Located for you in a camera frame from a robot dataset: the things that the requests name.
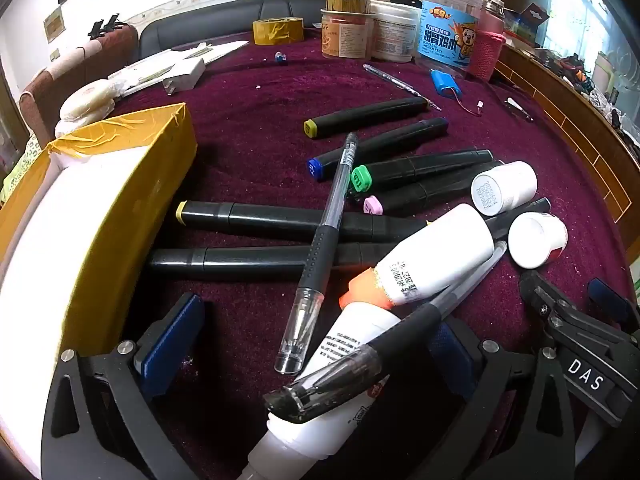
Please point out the clear gel pen black grip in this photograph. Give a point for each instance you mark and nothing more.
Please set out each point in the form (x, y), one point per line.
(320, 245)
(400, 330)

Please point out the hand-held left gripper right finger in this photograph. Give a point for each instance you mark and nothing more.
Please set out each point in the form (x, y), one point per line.
(452, 360)

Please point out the small white bottle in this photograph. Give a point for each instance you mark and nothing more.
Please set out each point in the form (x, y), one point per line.
(510, 182)

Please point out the yellow capped black marker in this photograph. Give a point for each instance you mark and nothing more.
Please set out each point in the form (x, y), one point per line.
(260, 217)

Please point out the silver pen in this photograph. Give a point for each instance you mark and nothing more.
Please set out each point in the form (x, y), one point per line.
(400, 85)

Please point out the black leather sofa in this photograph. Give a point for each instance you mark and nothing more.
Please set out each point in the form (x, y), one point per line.
(215, 25)

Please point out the olive capped black marker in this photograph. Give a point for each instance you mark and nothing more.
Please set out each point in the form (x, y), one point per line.
(370, 112)

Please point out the window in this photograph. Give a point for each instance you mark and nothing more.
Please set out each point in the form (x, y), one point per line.
(585, 0)

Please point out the white glue bottle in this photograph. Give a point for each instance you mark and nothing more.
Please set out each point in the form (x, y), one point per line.
(340, 340)

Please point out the white papers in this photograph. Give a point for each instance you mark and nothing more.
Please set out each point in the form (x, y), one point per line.
(220, 50)

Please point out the wall socket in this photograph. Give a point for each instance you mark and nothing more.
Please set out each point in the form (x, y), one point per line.
(54, 53)

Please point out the clutter pile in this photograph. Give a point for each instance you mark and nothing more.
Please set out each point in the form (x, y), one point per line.
(565, 60)

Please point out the clear jar blue label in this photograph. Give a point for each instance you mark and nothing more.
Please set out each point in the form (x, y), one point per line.
(450, 20)

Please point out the white plastic tub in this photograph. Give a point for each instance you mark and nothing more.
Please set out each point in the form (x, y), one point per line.
(395, 30)

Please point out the green capped black marker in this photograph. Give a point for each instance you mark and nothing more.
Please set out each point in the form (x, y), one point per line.
(435, 162)

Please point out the metal nail clipper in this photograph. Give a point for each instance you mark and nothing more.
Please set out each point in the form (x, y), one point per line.
(517, 108)

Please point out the white tube orange cap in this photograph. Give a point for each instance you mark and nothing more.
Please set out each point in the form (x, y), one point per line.
(440, 245)

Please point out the pink capped black marker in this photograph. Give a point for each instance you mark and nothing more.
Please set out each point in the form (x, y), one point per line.
(425, 192)

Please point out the plain black marker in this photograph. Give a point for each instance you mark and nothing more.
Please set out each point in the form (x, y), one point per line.
(225, 260)

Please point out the black clips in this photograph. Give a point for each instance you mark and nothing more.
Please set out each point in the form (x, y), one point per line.
(105, 25)

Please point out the amber plastic jar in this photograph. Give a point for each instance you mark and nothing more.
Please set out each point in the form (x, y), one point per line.
(345, 35)

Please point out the yellow box white inside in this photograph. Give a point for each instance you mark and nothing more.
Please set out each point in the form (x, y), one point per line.
(150, 170)

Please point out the white charger plug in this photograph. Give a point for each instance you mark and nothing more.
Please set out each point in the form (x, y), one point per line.
(182, 75)

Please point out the brown armchair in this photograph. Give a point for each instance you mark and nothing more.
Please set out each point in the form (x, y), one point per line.
(55, 80)

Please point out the blue battery pack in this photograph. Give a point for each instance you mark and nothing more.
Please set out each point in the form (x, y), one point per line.
(445, 87)

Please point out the white bottle red band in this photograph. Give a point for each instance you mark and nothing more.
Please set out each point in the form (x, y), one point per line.
(532, 240)

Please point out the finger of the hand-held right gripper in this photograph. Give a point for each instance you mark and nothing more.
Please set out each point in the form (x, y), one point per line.
(540, 297)
(607, 300)

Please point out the wooden partition cabinet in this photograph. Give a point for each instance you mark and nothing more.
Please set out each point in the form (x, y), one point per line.
(575, 125)

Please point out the pink bottle knit sleeve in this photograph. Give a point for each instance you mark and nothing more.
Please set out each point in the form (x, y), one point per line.
(487, 45)

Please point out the blue capped black marker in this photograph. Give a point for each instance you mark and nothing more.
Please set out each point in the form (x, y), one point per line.
(390, 142)

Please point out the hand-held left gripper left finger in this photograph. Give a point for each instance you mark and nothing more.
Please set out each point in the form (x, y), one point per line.
(170, 345)

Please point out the yellow tape roll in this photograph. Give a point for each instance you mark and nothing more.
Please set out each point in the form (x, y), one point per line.
(277, 30)

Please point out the green patterned blanket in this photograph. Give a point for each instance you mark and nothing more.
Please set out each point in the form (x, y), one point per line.
(20, 165)

